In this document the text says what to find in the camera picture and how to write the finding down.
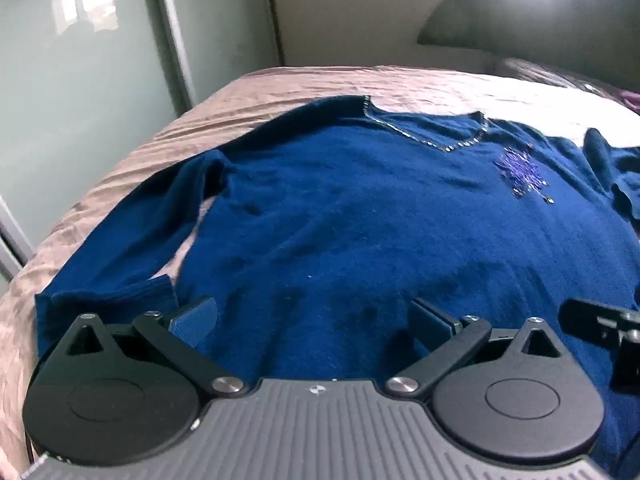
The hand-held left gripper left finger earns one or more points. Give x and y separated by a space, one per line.
192 324

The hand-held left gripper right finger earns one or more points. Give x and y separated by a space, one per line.
429 324

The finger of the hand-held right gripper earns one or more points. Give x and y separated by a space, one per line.
585 317

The blue knit sweater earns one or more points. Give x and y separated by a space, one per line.
360 220

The pink bedsheet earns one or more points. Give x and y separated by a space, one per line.
125 125

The purple cloth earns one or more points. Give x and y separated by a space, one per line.
632 101

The grey patterned pillow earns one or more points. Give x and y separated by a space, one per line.
550 77

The glass door wardrobe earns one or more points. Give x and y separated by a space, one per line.
75 85

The grey scalloped headboard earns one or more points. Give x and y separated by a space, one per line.
480 20

